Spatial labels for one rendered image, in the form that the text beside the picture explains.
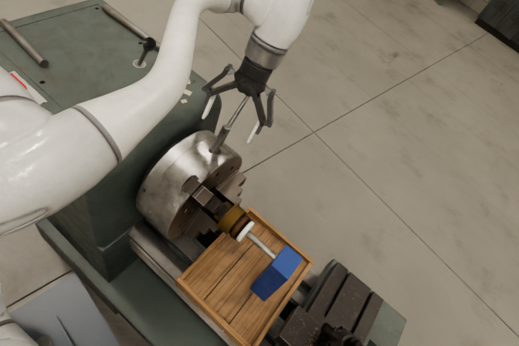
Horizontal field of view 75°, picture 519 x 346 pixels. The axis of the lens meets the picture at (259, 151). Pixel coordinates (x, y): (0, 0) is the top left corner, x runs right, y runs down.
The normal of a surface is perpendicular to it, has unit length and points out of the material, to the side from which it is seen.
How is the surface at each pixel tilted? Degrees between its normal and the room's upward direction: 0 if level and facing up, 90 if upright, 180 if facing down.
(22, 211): 69
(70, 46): 0
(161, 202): 62
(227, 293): 0
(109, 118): 22
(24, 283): 0
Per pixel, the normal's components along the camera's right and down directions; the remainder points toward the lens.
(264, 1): -0.53, 0.25
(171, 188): -0.21, -0.07
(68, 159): 0.66, -0.02
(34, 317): 0.27, -0.59
